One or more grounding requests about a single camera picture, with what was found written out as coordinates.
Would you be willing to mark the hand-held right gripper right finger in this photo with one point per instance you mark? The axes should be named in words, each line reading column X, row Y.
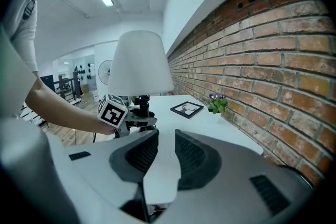
column 197, row 162

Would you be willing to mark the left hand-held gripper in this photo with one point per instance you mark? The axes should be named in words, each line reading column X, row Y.
column 113, row 112

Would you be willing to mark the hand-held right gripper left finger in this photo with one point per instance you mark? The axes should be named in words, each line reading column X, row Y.
column 136, row 157

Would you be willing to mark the white shade table lamp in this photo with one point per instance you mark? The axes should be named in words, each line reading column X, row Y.
column 140, row 63

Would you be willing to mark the person's left forearm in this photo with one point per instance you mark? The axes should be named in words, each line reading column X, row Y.
column 65, row 110

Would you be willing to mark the black framed deer picture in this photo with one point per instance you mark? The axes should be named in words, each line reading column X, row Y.
column 187, row 109

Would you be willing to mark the black standing fan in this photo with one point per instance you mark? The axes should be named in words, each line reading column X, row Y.
column 104, row 72

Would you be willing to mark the purple flower potted plant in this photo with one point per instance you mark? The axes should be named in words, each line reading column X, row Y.
column 217, row 103

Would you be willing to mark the cardboard box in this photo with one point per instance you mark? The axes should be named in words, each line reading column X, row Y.
column 84, row 89

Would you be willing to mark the black wooden railing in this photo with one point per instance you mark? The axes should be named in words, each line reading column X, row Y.
column 63, row 86

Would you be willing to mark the person's white shirt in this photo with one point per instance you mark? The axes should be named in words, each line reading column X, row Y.
column 23, row 29

